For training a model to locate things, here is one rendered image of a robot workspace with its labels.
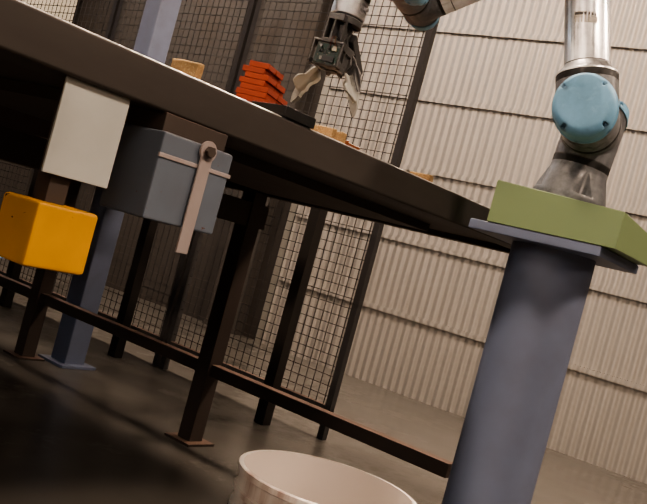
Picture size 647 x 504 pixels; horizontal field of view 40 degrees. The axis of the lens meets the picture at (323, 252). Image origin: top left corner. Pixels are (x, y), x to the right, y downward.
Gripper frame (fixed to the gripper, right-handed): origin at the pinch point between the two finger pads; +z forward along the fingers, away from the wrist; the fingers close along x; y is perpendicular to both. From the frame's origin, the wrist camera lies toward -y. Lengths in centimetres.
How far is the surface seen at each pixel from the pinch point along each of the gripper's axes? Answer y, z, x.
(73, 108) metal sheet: 85, 22, 8
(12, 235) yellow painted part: 87, 39, 7
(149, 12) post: -122, -45, -146
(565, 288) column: -4, 22, 59
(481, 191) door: -344, -36, -48
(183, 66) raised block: 56, 8, 1
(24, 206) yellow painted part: 87, 35, 7
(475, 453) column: -4, 58, 52
